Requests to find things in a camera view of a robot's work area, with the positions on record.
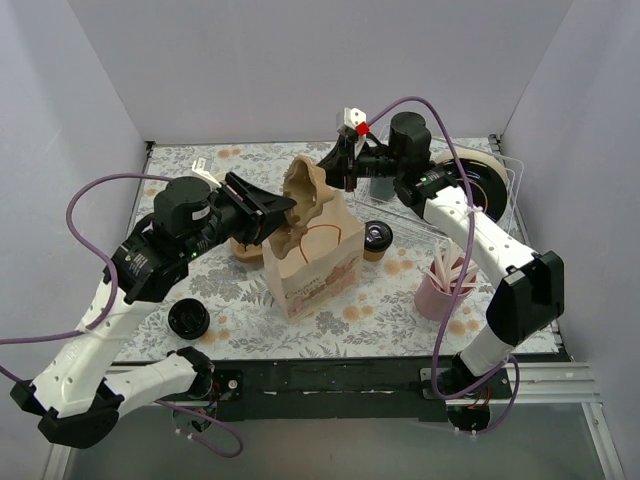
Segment single brown pulp cup carrier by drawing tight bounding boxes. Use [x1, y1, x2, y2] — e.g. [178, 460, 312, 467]
[268, 155, 335, 260]

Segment stack of black cup lids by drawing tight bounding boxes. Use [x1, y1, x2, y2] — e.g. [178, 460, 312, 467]
[168, 298, 210, 340]

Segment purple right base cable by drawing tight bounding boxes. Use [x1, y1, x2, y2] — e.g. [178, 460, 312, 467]
[452, 359, 521, 434]

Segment white wire dish rack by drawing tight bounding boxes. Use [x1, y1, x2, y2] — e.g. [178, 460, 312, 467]
[350, 135, 528, 252]

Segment cream ceramic plate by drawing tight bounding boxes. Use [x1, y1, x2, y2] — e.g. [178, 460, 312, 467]
[433, 146, 509, 187]

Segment floral paper table mat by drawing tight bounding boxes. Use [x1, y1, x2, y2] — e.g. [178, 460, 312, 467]
[107, 137, 559, 361]

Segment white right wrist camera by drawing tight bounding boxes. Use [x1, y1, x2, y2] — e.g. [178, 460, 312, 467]
[337, 107, 370, 157]

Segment printed kraft paper bag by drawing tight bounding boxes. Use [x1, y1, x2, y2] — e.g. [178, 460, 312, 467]
[262, 191, 365, 322]

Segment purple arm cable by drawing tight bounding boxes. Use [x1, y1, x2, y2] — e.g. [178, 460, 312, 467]
[0, 172, 174, 384]
[367, 96, 521, 401]

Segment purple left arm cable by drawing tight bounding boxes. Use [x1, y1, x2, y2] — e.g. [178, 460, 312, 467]
[0, 172, 174, 384]

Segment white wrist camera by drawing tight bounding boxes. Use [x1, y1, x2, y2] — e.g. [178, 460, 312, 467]
[191, 156, 221, 190]
[337, 107, 370, 157]

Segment black plate gold ring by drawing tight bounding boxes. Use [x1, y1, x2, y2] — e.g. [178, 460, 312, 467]
[449, 157, 510, 224]

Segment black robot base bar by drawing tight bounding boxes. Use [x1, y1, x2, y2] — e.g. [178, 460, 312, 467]
[199, 355, 506, 424]

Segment stacked brown pulp cup carriers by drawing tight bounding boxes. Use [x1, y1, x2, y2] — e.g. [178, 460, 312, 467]
[230, 238, 264, 264]

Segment single brown paper cup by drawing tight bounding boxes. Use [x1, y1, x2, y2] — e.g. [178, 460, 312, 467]
[363, 249, 386, 263]

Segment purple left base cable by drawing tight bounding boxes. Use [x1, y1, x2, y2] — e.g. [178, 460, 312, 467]
[154, 399, 245, 459]

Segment dark teal ceramic cup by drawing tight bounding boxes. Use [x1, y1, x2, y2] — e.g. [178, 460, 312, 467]
[369, 178, 395, 201]

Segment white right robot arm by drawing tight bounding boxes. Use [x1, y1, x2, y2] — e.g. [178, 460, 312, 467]
[319, 107, 565, 400]

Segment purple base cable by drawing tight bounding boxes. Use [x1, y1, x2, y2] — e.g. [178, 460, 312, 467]
[452, 359, 521, 434]
[154, 399, 245, 459]

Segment pink straw holder cup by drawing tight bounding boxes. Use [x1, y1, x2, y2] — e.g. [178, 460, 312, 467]
[414, 274, 452, 323]

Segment black plastic cup lid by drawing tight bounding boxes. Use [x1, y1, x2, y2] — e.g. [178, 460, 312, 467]
[364, 220, 393, 253]

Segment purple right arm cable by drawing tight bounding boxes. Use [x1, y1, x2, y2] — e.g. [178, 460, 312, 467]
[367, 96, 521, 401]

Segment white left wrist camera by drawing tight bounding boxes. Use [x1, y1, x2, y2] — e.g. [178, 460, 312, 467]
[191, 156, 221, 190]

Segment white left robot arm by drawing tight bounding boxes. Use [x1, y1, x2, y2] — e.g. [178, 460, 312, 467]
[10, 173, 296, 449]

